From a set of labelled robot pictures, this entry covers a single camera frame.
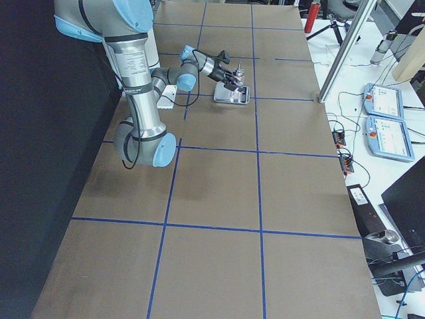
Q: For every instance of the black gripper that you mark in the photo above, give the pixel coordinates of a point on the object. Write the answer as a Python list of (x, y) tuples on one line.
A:
[(218, 74)]

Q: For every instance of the glass sauce bottle metal spout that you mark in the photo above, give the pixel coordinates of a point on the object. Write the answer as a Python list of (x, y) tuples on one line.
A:
[(241, 94)]

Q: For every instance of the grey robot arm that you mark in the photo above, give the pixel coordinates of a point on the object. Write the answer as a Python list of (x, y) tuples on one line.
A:
[(124, 27)]

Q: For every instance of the white digital kitchen scale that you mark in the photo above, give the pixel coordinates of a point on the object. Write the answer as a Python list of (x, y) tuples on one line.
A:
[(222, 95)]

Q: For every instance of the red cylinder tube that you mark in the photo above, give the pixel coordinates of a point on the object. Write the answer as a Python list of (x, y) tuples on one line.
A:
[(312, 15)]

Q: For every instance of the black tripod stand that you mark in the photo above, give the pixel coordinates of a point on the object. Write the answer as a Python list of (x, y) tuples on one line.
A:
[(335, 25)]

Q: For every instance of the orange black connector block far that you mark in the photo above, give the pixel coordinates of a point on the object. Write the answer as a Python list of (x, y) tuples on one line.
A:
[(339, 138)]

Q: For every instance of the orange black connector block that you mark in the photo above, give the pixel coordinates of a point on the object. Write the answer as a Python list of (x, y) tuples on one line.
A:
[(339, 138), (346, 161)]

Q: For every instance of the orange black connector block near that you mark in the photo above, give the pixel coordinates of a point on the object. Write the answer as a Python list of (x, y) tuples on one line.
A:
[(346, 161)]

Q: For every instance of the left teach pendant tablet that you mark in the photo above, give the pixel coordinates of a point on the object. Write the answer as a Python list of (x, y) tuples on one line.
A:
[(383, 101)]

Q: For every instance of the teach pendant tablet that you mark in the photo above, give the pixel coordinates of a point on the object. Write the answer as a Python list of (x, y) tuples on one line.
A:
[(383, 101), (388, 138)]

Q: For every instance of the small clear bottle on desk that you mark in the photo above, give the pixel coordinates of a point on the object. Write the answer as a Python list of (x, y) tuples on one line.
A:
[(383, 47)]

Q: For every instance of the right teach pendant tablet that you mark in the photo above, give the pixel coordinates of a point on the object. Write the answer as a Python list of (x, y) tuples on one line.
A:
[(388, 138)]

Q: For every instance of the wooden board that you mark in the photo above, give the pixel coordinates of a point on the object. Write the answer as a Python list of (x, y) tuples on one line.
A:
[(412, 61)]

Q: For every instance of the black box with label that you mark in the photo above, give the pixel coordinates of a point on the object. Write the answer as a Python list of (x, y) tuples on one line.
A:
[(367, 219)]

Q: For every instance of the black computer monitor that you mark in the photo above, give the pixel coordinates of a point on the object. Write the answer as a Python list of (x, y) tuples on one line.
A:
[(404, 201)]

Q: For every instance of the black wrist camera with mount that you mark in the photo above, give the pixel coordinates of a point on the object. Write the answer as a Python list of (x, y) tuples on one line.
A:
[(224, 57)]

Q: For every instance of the aluminium frame post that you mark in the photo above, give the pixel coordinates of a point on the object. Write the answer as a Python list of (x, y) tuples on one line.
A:
[(356, 27)]

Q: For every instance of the metal camera clamp mount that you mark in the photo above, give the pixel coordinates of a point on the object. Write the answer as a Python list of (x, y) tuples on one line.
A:
[(393, 267)]

